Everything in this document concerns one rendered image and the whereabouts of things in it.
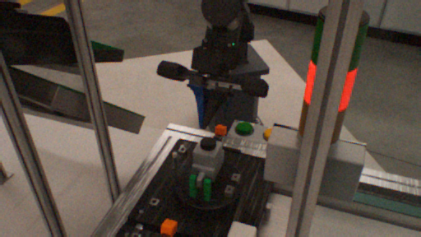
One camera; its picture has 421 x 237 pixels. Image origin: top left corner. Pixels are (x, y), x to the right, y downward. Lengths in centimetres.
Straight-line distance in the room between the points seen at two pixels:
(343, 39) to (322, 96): 7
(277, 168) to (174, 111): 71
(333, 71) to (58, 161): 83
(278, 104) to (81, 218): 66
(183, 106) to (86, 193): 41
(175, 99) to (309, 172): 81
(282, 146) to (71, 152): 72
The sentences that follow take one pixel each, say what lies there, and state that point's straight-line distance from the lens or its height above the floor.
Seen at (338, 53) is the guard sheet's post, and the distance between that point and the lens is 41.
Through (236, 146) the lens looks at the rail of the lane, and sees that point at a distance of 94.
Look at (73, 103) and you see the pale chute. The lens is 75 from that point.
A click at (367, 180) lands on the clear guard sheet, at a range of 52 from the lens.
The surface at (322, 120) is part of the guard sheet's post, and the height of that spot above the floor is 131.
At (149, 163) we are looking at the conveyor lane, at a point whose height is 96.
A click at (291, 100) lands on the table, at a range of 128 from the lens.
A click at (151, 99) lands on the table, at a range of 127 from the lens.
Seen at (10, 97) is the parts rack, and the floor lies 128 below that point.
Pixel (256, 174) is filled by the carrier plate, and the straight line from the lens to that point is 86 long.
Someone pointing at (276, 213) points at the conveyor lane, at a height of 92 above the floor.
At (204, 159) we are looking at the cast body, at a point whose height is 107.
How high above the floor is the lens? 158
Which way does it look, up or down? 38 degrees down
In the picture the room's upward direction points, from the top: straight up
